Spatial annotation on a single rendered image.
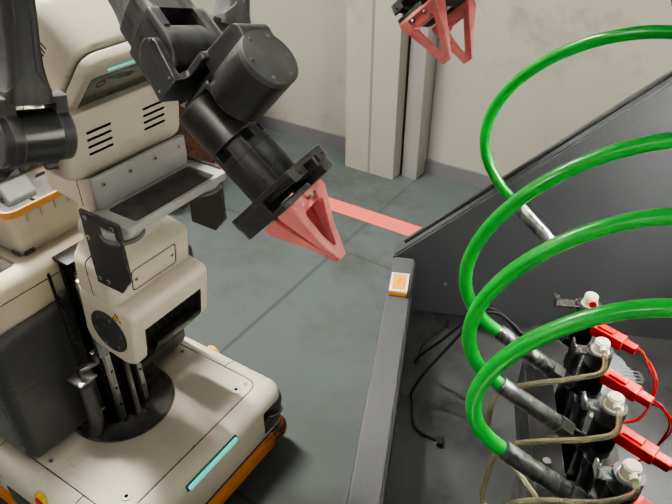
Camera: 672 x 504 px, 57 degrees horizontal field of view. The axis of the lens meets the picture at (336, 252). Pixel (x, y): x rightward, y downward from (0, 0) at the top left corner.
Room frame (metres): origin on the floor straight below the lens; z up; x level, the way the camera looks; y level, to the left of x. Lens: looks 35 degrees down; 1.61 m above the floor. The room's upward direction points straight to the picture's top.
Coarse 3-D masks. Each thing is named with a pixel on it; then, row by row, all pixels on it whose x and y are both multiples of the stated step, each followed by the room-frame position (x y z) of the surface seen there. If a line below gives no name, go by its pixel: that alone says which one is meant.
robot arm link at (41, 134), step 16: (16, 112) 0.80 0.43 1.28; (32, 112) 0.82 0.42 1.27; (48, 112) 0.83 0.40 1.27; (32, 128) 0.79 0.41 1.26; (48, 128) 0.81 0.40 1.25; (32, 144) 0.78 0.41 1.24; (48, 144) 0.80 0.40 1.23; (64, 144) 0.81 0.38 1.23; (32, 160) 0.78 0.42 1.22; (48, 160) 0.80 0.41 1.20
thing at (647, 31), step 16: (608, 32) 0.68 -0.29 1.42; (624, 32) 0.67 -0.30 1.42; (640, 32) 0.66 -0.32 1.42; (656, 32) 0.65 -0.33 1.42; (560, 48) 0.71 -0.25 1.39; (576, 48) 0.70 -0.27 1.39; (544, 64) 0.72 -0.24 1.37; (512, 80) 0.74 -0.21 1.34; (496, 96) 0.75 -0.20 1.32; (496, 112) 0.75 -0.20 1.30; (480, 144) 0.76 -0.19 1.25; (496, 176) 0.74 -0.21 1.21; (512, 192) 0.73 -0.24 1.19
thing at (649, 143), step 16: (624, 144) 0.50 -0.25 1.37; (640, 144) 0.50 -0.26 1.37; (656, 144) 0.49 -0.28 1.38; (576, 160) 0.51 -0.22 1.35; (592, 160) 0.50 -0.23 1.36; (608, 160) 0.50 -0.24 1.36; (544, 176) 0.51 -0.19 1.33; (560, 176) 0.51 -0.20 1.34; (528, 192) 0.51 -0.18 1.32; (512, 208) 0.51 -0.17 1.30; (496, 224) 0.51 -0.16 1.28; (480, 240) 0.52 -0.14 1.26; (464, 256) 0.52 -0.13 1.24; (464, 272) 0.52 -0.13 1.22; (464, 288) 0.52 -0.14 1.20; (480, 320) 0.51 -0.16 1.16; (496, 336) 0.51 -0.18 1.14; (512, 336) 0.51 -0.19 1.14; (544, 368) 0.50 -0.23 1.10; (560, 368) 0.50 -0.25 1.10
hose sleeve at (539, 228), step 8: (520, 208) 0.71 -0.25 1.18; (528, 208) 0.72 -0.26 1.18; (520, 216) 0.71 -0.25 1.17; (528, 216) 0.71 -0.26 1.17; (536, 216) 0.71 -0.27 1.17; (528, 224) 0.70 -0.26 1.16; (536, 224) 0.70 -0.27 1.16; (544, 224) 0.70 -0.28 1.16; (536, 232) 0.70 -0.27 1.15; (544, 232) 0.69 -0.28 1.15; (544, 240) 0.69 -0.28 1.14
